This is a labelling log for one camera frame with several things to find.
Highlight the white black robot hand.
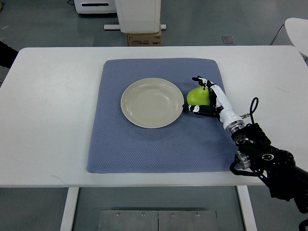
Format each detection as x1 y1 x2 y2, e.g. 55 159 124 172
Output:
182 76 244 134

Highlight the green pear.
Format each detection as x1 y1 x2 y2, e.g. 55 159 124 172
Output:
186 86 210 105

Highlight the small grey floor plate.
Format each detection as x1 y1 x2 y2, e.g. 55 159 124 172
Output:
221 36 236 44

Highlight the beige round plate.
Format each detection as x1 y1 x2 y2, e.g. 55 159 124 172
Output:
120 78 184 128

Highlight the blue textured cloth mat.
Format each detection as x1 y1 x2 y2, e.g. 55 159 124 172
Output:
87 58 237 173

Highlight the brown cardboard box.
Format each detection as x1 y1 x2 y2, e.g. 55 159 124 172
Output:
127 30 162 47

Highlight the white right table leg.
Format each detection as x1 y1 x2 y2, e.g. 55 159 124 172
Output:
236 186 257 231

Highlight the white table leg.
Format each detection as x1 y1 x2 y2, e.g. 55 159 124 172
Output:
60 187 79 231
236 186 257 231

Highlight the white round chair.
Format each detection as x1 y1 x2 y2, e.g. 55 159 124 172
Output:
270 18 308 61

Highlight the white cabinet on stand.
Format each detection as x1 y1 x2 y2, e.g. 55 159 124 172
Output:
103 0 161 34

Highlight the white appliance with slot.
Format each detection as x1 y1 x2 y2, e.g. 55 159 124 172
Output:
73 0 116 14

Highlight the white left table leg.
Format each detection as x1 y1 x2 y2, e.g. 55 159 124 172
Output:
60 187 79 231

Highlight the dark object at left edge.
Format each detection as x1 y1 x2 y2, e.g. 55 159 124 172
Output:
0 41 18 69

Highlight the metal base plate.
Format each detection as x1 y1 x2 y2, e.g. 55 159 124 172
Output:
97 209 246 231

